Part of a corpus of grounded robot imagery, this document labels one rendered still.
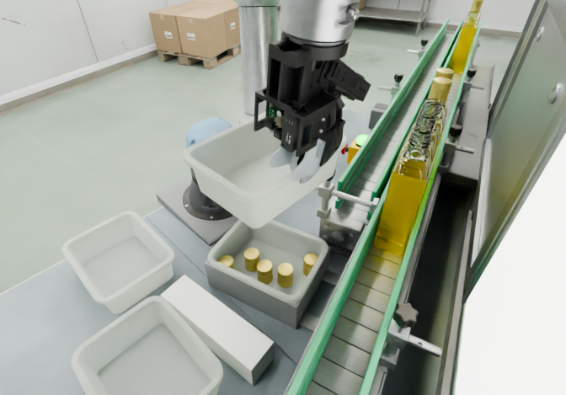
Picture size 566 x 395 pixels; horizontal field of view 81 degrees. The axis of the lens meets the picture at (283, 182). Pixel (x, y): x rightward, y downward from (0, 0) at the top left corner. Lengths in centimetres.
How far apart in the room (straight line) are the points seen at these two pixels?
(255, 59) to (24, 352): 75
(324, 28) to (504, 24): 631
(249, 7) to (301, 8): 46
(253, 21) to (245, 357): 66
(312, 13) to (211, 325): 55
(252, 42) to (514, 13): 598
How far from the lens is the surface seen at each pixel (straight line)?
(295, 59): 33
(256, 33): 79
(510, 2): 657
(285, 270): 73
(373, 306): 63
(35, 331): 88
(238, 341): 66
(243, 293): 74
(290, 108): 36
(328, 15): 34
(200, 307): 71
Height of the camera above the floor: 140
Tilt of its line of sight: 38 degrees down
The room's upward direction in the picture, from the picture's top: straight up
